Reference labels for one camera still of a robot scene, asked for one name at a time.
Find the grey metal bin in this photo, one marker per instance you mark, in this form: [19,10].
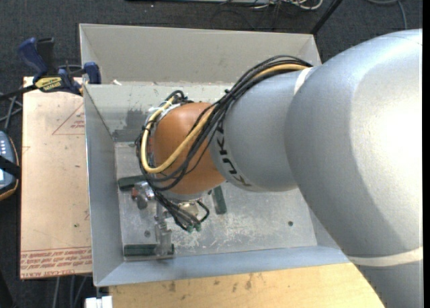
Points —
[111,219]

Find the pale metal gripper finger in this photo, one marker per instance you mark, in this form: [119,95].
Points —
[163,240]
[144,193]

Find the brown cardboard board, red print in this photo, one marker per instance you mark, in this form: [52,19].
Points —
[53,179]

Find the dark green flat block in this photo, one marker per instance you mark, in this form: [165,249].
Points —
[219,201]
[126,183]
[138,250]

